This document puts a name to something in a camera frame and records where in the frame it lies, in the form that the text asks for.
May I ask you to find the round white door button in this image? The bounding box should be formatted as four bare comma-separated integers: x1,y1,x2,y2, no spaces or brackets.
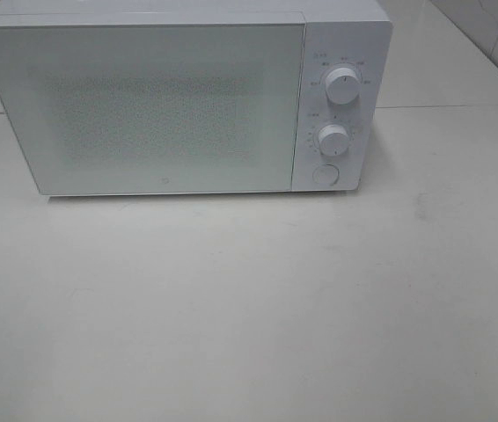
312,164,340,186

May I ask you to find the white timer knob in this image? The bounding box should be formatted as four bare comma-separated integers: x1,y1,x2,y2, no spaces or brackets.
318,124,350,156

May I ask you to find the white microwave door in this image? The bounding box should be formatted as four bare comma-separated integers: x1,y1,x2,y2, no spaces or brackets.
0,25,304,196

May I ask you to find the white power knob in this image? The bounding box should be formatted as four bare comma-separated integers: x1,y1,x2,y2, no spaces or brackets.
324,64,361,106

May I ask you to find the white microwave oven body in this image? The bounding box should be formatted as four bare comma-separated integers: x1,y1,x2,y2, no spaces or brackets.
0,1,393,194

